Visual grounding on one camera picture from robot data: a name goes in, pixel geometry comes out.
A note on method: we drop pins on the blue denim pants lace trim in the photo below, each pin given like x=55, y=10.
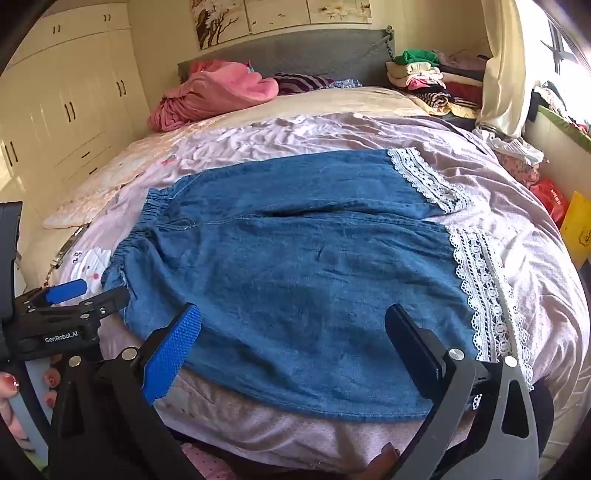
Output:
x=277, y=277

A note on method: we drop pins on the stack of folded clothes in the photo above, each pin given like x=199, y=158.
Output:
x=425, y=78

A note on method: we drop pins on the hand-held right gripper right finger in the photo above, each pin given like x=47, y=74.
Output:
x=411, y=350

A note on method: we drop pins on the beige blanket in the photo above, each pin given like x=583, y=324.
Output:
x=346, y=104

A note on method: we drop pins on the cream wardrobe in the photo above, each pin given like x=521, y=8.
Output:
x=69, y=92

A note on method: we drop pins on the white crumpled cloth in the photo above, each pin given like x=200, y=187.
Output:
x=512, y=150

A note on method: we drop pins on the window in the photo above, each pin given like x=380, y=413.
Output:
x=561, y=41

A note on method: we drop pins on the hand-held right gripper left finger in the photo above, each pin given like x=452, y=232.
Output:
x=173, y=353

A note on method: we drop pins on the pink floral cloth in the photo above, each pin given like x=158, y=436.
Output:
x=519, y=170

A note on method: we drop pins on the purple striped cloth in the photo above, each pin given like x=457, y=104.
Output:
x=300, y=84

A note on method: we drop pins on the pink blanket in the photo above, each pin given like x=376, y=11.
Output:
x=217, y=92

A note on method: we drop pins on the blue floral cloth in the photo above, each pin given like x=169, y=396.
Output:
x=347, y=83

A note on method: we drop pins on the red bag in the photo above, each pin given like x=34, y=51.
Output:
x=549, y=201

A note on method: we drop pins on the tree wall painting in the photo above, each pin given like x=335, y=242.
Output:
x=277, y=16

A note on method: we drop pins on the person's left hand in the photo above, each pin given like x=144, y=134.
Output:
x=8, y=385

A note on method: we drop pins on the cream curtain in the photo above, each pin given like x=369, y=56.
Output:
x=503, y=69

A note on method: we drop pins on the yellow bag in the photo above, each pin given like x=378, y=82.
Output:
x=577, y=230

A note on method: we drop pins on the clothes pile on sill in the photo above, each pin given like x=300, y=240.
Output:
x=561, y=106

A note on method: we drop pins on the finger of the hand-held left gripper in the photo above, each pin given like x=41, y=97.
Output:
x=67, y=291
x=108, y=300

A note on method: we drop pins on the pink dotted clothing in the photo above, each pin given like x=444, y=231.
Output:
x=207, y=464

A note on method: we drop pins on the grey bed headboard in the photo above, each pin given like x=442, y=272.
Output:
x=314, y=55

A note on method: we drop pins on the lilac printed bed sheet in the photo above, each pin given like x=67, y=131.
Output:
x=508, y=221

